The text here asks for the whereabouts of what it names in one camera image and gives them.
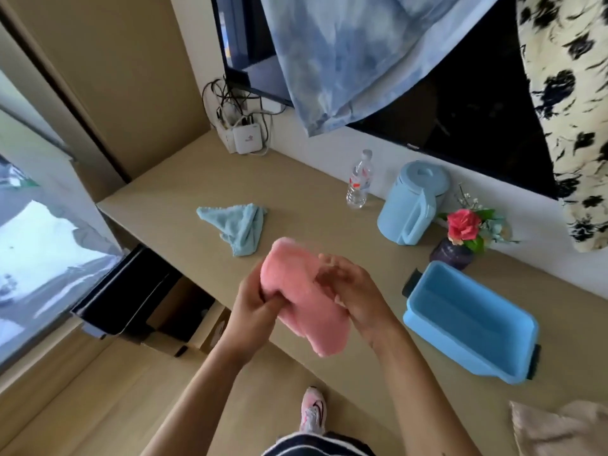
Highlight person's left hand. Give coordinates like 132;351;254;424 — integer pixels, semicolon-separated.
219;267;288;358

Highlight person's right forearm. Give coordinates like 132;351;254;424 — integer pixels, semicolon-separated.
367;323;483;456

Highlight striped dark white garment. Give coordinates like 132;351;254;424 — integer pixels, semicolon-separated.
260;432;377;456

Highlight white router box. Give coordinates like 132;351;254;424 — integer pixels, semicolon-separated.
232;122;264;155

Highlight black wall television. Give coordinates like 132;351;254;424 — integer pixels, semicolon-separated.
210;0;559;201

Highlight beige cloth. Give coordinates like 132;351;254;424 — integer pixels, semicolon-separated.
509;400;608;456

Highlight cream floral black print garment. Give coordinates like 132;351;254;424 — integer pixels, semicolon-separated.
516;0;608;253

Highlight white power strip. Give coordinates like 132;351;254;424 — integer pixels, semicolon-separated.
216;106;240;154

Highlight black tray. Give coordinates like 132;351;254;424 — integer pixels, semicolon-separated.
70;244;183;340

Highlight person's right hand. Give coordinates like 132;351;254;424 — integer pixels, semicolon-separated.
314;253;405;348

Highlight pink white sneaker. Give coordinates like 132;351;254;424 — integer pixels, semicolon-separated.
299;387;328;435

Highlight clear plastic water bottle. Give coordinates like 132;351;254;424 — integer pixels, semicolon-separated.
346;149;374;209

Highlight blue tie-dye cloth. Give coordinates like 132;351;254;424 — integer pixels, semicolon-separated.
259;0;503;137

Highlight pink towel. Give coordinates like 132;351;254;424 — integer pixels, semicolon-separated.
260;237;352;358

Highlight cardboard box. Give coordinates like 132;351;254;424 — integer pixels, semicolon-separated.
141;275;232;359

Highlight light blue rectangular basin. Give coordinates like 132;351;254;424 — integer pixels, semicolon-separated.
402;261;542;385

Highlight light blue cloth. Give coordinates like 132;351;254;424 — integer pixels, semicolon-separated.
196;203;268;258

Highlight dark vase with flowers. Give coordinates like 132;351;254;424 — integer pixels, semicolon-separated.
429;183;521;271

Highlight light blue electric kettle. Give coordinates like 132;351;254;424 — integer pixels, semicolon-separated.
377;160;451;246

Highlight person's left forearm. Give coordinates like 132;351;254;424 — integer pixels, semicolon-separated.
139;338;259;456

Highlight black cables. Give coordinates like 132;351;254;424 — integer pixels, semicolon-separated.
202;77;288;157

